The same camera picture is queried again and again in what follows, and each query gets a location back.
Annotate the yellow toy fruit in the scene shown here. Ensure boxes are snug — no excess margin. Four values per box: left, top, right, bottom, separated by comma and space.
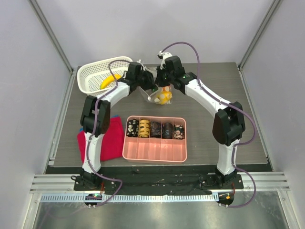
154, 86, 173, 105

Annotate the yellow toy banana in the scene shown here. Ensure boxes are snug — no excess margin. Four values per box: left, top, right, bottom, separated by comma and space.
100, 74, 122, 90

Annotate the green toy cucumber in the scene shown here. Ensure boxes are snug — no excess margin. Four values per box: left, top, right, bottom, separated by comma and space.
152, 86, 158, 92

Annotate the clear polka dot zip bag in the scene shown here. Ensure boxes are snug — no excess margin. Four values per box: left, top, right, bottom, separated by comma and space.
140, 67, 173, 105

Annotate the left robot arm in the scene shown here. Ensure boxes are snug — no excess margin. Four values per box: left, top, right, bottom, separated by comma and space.
80, 59, 154, 190

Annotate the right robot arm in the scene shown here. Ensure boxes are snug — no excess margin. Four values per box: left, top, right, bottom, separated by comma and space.
155, 52, 245, 188

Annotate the yellow black cloth roll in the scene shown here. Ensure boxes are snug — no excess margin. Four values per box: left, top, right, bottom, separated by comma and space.
138, 120, 150, 138

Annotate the dark brown patterned cloth roll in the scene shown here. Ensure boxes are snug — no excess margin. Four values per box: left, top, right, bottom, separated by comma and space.
150, 121, 162, 138

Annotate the black white dotted cloth roll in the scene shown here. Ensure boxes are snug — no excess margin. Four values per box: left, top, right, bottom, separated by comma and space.
126, 119, 139, 137

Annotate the dark blue patterned cloth roll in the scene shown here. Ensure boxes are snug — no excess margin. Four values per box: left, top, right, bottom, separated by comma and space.
162, 122, 173, 139

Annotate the dark floral rose cloth roll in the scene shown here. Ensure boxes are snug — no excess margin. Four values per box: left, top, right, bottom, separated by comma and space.
173, 124, 184, 140

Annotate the white perforated plastic basket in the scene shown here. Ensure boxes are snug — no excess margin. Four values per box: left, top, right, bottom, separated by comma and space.
77, 56, 132, 96

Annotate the pink divided organizer tray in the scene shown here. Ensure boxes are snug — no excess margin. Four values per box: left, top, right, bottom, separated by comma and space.
122, 115, 188, 164

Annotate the red folded cloth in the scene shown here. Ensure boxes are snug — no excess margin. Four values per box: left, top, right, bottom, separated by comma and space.
76, 116, 124, 163

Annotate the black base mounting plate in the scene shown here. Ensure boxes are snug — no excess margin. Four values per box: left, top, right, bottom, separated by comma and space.
71, 173, 244, 196

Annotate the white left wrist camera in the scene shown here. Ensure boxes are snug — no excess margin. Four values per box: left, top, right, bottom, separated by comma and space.
137, 59, 146, 71

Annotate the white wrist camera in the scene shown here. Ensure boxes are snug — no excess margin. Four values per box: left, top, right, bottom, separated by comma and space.
137, 59, 146, 71
157, 51, 172, 70

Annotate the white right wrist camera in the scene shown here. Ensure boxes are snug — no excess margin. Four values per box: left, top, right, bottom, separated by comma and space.
157, 51, 172, 70

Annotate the aluminium frame rail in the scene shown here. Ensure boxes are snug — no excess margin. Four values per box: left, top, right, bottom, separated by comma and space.
30, 172, 290, 196

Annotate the white slotted cable duct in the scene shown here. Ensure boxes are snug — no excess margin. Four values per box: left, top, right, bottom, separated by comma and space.
40, 192, 219, 203

